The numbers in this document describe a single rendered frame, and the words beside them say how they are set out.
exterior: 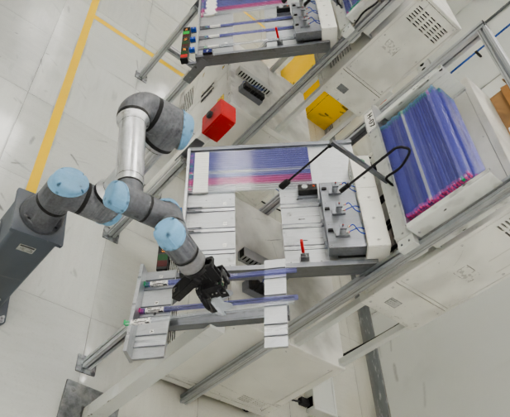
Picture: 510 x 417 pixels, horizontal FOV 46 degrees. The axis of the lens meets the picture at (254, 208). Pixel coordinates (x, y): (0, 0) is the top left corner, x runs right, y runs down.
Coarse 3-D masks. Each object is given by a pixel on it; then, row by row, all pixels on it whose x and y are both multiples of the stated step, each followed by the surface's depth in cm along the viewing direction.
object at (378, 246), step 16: (368, 160) 240; (352, 176) 237; (368, 176) 233; (368, 192) 227; (368, 208) 221; (368, 224) 215; (384, 224) 215; (368, 240) 210; (384, 240) 210; (368, 256) 212; (384, 256) 212
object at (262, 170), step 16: (192, 160) 256; (208, 160) 255; (224, 160) 255; (240, 160) 254; (256, 160) 254; (272, 160) 253; (288, 160) 253; (304, 160) 252; (192, 176) 248; (208, 176) 248; (224, 176) 247; (240, 176) 247; (256, 176) 246; (272, 176) 246; (288, 176) 246; (304, 176) 245; (192, 192) 241; (208, 192) 241; (224, 192) 242
